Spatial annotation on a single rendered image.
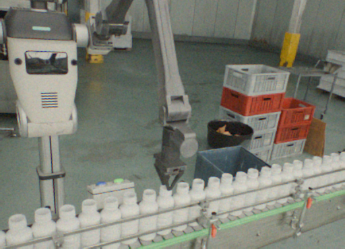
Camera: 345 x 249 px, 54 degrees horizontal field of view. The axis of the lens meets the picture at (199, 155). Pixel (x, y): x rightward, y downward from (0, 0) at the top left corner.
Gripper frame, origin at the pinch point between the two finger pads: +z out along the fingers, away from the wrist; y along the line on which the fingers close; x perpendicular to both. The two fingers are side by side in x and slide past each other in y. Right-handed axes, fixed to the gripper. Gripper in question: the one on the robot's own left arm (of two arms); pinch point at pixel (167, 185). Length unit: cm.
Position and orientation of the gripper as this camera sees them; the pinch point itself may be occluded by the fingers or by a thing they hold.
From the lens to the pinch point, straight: 105.4
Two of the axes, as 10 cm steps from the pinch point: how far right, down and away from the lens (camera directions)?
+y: -5.2, -4.2, 7.4
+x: -8.5, 1.2, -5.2
